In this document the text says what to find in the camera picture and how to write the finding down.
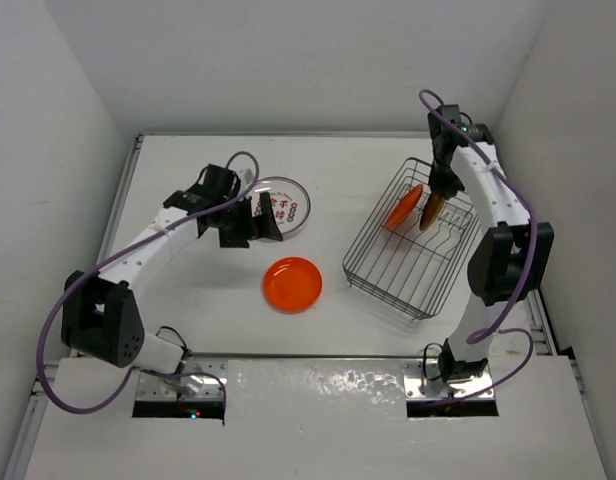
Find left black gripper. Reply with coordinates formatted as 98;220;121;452
216;191;281;247

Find white plate red characters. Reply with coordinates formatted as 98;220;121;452
253;176;312;231

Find orange plate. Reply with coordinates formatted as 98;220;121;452
384;184;424;230
262;257;323;314

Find yellow plate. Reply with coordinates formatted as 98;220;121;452
419;192;445;232

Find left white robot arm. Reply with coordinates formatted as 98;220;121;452
61;165;283;375

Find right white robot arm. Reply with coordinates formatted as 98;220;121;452
420;104;554;383

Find wire dish rack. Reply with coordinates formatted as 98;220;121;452
342;157;479;320

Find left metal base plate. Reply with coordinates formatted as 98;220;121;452
135;355;228;402

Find metal base plate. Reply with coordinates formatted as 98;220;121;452
403;357;495;401
135;355;228;402

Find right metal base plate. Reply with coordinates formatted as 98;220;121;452
403;357;495;401

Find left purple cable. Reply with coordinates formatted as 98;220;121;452
36;151;262;414

